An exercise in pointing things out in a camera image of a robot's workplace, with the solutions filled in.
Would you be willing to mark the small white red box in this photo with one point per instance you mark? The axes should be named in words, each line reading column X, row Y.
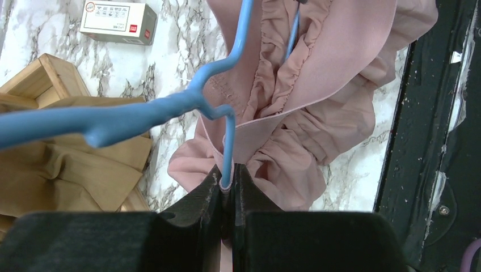
column 119, row 22

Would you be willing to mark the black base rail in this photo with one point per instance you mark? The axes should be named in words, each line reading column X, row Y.
column 430, row 183

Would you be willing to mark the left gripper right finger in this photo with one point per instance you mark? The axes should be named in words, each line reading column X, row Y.
column 266, row 238

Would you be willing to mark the brown skirt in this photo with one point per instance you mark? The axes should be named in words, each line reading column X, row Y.
column 64, row 173

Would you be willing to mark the wooden clothes rack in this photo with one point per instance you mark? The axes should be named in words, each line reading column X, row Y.
column 50, row 82

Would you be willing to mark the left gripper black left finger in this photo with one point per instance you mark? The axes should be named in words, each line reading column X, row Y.
column 184, row 237

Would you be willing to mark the blue wire hanger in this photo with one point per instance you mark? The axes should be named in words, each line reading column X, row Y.
column 106, row 126

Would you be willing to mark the pink skirt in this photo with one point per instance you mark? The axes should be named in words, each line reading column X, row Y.
column 302, row 95

